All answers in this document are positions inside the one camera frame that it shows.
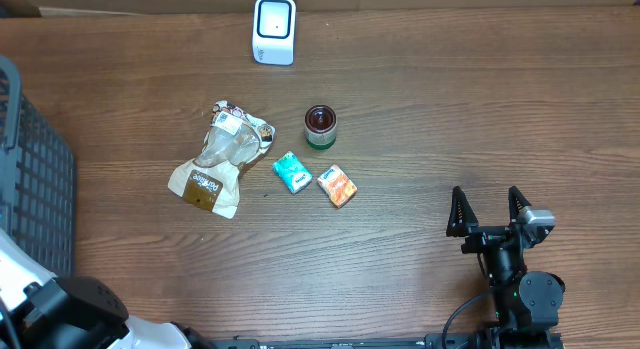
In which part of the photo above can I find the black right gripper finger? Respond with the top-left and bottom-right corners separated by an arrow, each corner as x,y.
508,186 -> 531,222
446,186 -> 479,237

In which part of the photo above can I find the orange tissue pack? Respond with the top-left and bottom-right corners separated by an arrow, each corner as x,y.
317,165 -> 358,208

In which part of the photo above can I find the jar with green lid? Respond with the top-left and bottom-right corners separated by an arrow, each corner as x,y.
304,105 -> 337,150

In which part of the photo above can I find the teal tissue pack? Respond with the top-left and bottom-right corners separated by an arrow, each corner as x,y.
273,151 -> 313,194

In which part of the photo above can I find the beige brown bread bag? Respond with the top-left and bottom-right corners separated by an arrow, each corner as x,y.
168,100 -> 276,219

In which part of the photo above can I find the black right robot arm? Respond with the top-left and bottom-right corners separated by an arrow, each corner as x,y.
440,186 -> 566,349

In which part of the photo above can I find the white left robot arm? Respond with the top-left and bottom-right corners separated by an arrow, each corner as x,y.
1,233 -> 214,349

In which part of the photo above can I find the white barcode scanner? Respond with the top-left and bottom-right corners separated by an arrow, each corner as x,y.
252,0 -> 297,66

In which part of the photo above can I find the dark grey plastic basket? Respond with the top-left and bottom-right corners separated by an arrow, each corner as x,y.
1,56 -> 77,276

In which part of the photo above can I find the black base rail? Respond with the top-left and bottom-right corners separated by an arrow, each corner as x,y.
209,333 -> 481,349

